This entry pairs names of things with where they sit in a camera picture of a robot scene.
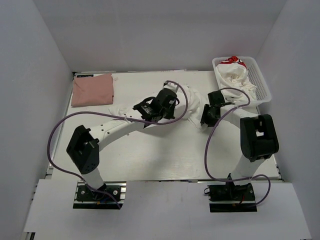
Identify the white red print t shirt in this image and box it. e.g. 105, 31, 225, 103
216, 56, 257, 101

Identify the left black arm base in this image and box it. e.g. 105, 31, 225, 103
73, 182, 126, 210

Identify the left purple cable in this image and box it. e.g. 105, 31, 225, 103
47, 79, 190, 210

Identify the white plastic basket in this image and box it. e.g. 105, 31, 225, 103
212, 56, 272, 108

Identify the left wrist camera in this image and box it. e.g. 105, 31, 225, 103
156, 82, 179, 108

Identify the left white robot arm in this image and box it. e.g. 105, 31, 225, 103
66, 94, 178, 200

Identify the folded pink t shirt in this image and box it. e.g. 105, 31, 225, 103
71, 73, 115, 108

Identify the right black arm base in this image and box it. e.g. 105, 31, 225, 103
203, 182, 257, 213

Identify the white cartoon print t shirt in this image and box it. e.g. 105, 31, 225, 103
108, 84, 209, 132

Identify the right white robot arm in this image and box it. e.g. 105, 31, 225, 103
200, 103, 279, 200

